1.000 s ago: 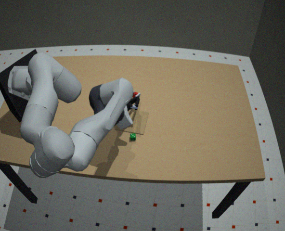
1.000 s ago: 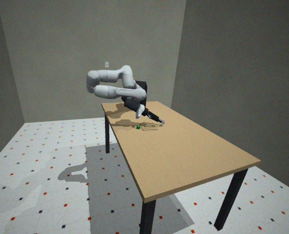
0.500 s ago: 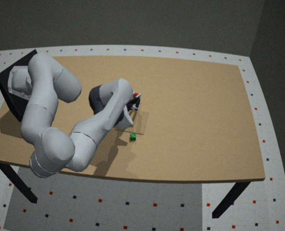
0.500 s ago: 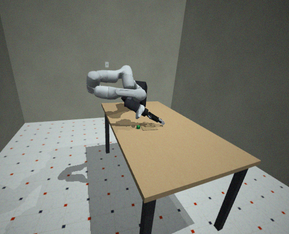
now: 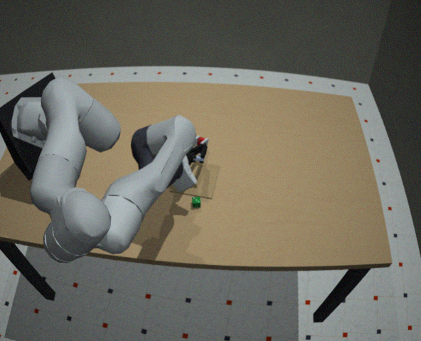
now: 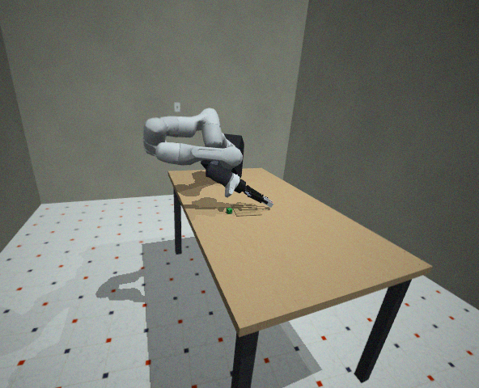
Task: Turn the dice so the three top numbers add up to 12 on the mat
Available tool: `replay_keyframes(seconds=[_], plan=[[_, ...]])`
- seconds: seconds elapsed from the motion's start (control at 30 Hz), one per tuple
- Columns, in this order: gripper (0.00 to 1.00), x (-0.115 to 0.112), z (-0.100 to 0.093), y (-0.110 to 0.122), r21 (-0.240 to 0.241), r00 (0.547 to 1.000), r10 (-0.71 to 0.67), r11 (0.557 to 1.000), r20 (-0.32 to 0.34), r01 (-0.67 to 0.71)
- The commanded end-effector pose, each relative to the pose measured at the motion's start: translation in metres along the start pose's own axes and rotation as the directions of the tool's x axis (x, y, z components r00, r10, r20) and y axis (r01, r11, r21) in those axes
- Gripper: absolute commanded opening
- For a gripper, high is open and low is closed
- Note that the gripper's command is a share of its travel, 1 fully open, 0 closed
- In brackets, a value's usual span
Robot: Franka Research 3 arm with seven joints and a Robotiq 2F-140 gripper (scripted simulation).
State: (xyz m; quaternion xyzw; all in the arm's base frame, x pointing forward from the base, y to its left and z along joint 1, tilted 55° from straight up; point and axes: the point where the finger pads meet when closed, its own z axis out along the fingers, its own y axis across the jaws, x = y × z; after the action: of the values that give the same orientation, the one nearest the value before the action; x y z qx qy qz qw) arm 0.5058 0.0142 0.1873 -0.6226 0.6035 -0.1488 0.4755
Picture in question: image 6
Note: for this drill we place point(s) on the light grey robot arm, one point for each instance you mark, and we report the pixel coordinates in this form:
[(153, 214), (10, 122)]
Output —
[(156, 130)]

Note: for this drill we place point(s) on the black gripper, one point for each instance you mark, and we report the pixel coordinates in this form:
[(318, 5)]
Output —
[(250, 192)]

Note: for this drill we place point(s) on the tan flat mat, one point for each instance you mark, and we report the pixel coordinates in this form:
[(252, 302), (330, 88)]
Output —
[(246, 210)]

